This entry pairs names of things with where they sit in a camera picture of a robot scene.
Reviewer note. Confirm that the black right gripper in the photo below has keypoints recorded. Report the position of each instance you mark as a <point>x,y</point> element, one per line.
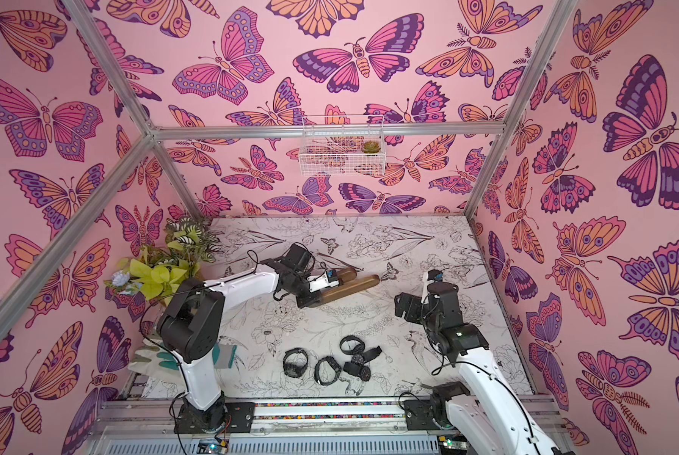
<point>410,306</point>

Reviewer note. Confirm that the white wire basket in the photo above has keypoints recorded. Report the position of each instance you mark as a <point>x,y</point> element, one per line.
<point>331,144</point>

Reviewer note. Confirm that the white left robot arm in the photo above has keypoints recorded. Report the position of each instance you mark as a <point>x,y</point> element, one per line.
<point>189,327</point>

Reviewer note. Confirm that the black watch with dial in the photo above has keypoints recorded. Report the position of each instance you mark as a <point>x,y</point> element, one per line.
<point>366,357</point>

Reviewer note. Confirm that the wooden watch stand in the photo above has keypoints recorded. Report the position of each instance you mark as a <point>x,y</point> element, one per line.
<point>346,283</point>

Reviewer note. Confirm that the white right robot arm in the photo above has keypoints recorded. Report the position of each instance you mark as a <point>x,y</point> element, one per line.
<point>482,406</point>

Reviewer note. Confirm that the small succulent plant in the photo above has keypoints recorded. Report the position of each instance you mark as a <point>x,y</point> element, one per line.
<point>371,147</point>

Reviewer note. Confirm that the green potted plant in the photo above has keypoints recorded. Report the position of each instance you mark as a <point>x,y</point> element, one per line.
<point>155,273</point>

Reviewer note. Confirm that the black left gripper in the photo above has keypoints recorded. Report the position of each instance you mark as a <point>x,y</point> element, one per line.
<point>312,300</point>

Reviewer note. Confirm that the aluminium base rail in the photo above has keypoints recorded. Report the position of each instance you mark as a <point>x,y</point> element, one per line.
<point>376,425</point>

